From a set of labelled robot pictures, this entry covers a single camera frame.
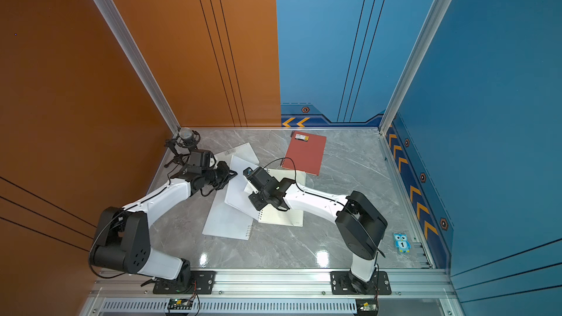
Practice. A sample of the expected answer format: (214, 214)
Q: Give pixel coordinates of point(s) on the left aluminium corner post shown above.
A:
(119, 29)

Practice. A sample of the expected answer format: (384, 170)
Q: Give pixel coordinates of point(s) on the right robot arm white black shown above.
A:
(360, 224)

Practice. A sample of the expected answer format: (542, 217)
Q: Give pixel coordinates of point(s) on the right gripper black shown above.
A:
(256, 205)

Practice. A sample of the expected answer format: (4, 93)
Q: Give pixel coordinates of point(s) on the red spiral notebook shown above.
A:
(305, 153)

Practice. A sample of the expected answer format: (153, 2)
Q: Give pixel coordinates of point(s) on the black microphone on tripod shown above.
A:
(182, 144)

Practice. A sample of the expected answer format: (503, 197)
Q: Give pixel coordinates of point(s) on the right aluminium corner post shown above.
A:
(428, 31)

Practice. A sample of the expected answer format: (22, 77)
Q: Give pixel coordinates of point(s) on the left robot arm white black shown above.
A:
(122, 241)

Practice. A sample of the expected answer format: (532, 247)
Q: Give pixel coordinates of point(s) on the blue owl number card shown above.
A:
(401, 243)

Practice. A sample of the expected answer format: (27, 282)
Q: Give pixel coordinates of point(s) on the torn white page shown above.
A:
(236, 195)

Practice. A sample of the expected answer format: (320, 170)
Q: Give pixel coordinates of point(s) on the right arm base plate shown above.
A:
(344, 283)

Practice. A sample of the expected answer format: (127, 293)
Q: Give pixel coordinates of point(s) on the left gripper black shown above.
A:
(227, 174)

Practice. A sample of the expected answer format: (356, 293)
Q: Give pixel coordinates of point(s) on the right circuit board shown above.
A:
(367, 307)

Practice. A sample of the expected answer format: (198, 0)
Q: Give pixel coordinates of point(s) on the white notebook at back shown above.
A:
(244, 151)

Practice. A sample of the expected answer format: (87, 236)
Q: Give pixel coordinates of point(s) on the aluminium front rail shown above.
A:
(279, 292)

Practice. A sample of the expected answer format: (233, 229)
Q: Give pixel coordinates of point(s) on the left green circuit board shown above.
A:
(184, 305)

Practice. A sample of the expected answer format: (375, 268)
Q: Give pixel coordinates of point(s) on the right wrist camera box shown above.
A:
(259, 177)

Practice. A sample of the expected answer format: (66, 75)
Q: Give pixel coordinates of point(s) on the aluminium corner post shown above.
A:
(119, 29)
(428, 31)

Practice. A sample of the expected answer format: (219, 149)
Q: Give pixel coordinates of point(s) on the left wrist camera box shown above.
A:
(200, 158)

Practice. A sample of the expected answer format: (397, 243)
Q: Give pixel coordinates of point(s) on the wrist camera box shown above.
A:
(259, 177)
(200, 158)

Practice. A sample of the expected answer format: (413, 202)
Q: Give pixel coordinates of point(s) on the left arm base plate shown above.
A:
(199, 281)

